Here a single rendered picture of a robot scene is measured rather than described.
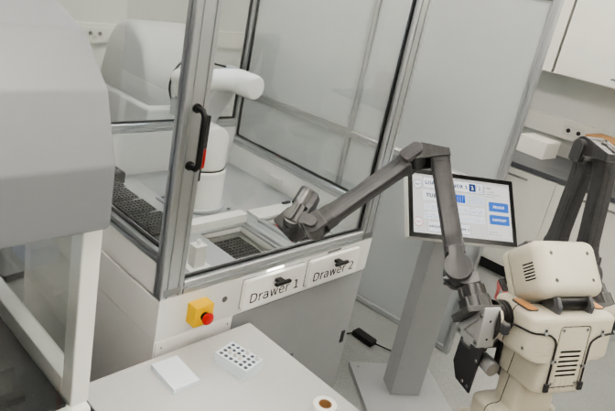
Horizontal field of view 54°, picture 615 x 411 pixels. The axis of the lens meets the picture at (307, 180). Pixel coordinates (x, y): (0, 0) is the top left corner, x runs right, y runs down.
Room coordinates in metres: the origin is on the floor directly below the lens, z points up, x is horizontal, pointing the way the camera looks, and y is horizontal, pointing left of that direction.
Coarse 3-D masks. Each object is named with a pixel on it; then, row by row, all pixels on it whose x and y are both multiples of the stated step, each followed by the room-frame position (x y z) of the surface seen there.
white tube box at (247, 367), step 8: (232, 344) 1.59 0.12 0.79; (216, 352) 1.52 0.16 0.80; (224, 352) 1.53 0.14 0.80; (232, 352) 1.54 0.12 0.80; (240, 352) 1.55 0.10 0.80; (216, 360) 1.52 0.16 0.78; (224, 360) 1.51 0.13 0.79; (232, 360) 1.51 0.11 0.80; (248, 360) 1.53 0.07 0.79; (224, 368) 1.50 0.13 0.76; (232, 368) 1.49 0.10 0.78; (240, 368) 1.48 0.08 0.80; (248, 368) 1.48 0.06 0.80; (256, 368) 1.51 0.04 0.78; (240, 376) 1.47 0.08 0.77; (248, 376) 1.48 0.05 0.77
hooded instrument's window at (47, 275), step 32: (0, 256) 0.95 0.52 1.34; (32, 256) 0.99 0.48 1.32; (64, 256) 1.04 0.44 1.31; (0, 288) 0.95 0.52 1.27; (32, 288) 1.00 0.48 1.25; (64, 288) 1.04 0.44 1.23; (0, 320) 0.95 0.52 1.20; (32, 320) 1.00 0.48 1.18; (64, 320) 1.05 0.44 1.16; (0, 352) 0.95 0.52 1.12; (32, 352) 1.00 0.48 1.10; (64, 352) 1.05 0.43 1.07; (0, 384) 0.95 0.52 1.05; (32, 384) 1.00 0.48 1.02; (64, 384) 1.06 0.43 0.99
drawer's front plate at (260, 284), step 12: (300, 264) 1.95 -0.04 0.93; (264, 276) 1.81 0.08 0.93; (276, 276) 1.85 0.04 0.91; (288, 276) 1.90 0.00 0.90; (300, 276) 1.95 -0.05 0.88; (252, 288) 1.77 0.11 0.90; (264, 288) 1.81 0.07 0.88; (276, 288) 1.86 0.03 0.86; (288, 288) 1.91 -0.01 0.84; (300, 288) 1.96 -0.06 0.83; (240, 300) 1.76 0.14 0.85; (252, 300) 1.78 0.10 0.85; (264, 300) 1.82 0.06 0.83
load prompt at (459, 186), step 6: (426, 180) 2.52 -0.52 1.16; (432, 180) 2.53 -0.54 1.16; (456, 180) 2.57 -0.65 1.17; (426, 186) 2.51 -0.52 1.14; (432, 186) 2.52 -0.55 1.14; (456, 186) 2.55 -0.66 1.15; (462, 186) 2.56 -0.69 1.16; (468, 186) 2.57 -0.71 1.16; (474, 186) 2.58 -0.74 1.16; (480, 186) 2.59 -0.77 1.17; (468, 192) 2.55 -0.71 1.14; (474, 192) 2.56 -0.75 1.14; (480, 192) 2.57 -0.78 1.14
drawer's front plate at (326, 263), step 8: (352, 248) 2.18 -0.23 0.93; (360, 248) 2.20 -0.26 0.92; (328, 256) 2.06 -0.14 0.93; (336, 256) 2.09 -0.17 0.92; (344, 256) 2.13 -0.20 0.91; (352, 256) 2.17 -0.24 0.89; (312, 264) 1.99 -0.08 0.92; (320, 264) 2.03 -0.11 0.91; (328, 264) 2.06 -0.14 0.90; (352, 264) 2.18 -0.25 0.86; (312, 272) 2.00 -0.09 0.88; (320, 272) 2.03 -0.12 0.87; (336, 272) 2.11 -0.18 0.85; (344, 272) 2.15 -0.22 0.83; (312, 280) 2.00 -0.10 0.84; (320, 280) 2.04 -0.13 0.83
